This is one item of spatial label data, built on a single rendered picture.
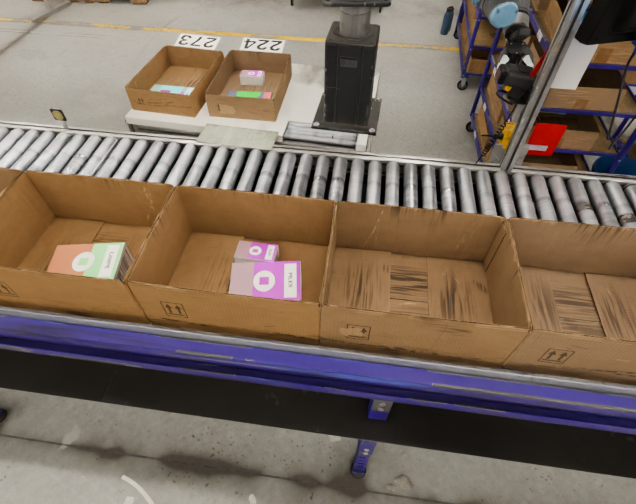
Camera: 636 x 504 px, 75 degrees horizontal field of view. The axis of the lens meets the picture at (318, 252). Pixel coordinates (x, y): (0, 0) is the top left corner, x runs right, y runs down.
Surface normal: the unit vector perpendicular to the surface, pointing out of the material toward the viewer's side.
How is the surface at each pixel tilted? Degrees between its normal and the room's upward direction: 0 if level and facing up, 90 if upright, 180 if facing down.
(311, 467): 0
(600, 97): 90
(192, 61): 89
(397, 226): 89
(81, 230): 2
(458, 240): 90
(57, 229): 1
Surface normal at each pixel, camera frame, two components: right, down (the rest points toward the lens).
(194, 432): 0.00, -0.63
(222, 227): -0.13, 0.76
